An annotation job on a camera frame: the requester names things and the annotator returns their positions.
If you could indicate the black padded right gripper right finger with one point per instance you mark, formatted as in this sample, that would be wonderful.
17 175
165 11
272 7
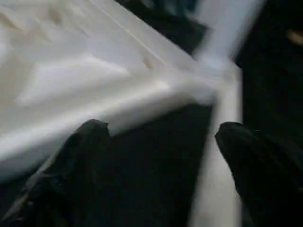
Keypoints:
265 179

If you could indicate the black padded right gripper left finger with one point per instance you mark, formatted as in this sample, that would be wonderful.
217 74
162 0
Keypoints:
71 179

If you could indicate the white plastic table top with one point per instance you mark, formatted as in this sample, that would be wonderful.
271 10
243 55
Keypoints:
94 71

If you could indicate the black table mat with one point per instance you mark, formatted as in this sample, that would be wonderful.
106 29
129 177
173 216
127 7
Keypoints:
154 165

